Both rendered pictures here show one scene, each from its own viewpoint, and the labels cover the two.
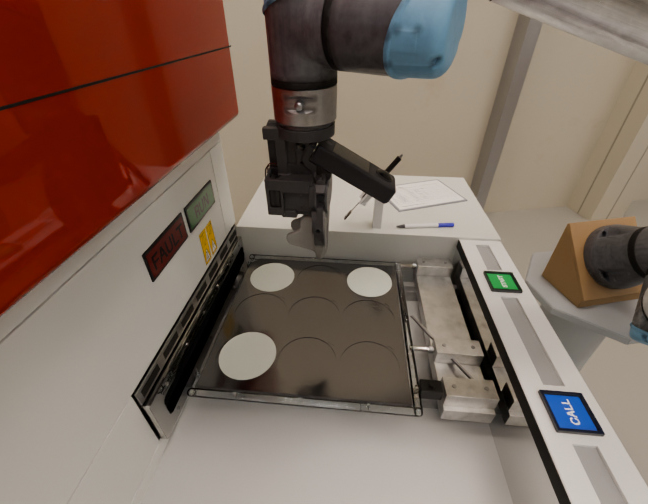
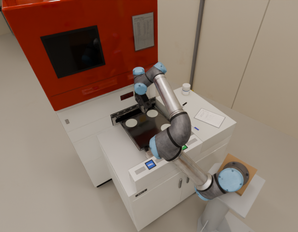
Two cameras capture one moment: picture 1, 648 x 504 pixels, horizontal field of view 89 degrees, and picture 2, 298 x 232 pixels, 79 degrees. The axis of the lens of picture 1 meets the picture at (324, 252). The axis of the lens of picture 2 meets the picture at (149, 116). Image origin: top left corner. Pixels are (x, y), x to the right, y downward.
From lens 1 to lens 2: 1.05 m
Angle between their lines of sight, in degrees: 43
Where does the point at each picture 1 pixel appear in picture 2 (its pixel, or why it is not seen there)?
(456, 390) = (148, 153)
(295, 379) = (132, 131)
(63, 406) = (100, 109)
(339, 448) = (130, 147)
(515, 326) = not seen: hidden behind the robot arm
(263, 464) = (120, 140)
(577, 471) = (139, 167)
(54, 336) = (102, 101)
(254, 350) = (132, 123)
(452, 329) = not seen: hidden behind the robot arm
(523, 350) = not seen: hidden behind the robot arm
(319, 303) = (151, 124)
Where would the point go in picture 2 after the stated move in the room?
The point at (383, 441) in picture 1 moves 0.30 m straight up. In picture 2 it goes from (136, 152) to (132, 125)
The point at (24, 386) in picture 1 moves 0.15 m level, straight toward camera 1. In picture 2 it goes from (97, 104) to (94, 118)
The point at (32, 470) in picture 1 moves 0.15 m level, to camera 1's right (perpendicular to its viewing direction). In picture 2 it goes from (94, 113) to (103, 124)
